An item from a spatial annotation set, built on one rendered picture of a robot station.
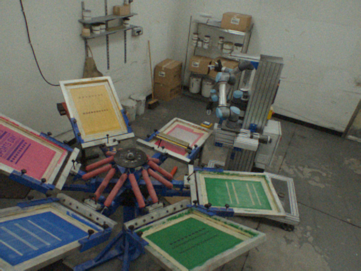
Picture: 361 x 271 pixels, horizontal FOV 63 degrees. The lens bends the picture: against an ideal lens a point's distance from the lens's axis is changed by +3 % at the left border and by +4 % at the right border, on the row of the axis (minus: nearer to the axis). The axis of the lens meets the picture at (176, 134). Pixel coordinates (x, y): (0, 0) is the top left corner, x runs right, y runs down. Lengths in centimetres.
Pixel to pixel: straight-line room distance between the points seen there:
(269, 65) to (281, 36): 313
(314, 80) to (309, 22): 110
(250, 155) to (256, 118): 53
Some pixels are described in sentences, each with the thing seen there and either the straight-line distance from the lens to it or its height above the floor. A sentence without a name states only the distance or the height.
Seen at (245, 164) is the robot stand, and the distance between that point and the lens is 387.
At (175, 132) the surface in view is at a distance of 369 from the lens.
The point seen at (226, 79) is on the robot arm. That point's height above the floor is 174.
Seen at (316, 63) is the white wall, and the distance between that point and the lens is 641.
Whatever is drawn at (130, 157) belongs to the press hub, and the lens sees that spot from 259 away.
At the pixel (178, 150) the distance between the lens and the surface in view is 335.
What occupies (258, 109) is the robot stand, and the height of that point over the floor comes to 147.
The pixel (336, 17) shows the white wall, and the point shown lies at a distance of 626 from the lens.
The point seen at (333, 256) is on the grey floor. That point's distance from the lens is 422.
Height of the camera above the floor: 289
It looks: 32 degrees down
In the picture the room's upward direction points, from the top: 7 degrees clockwise
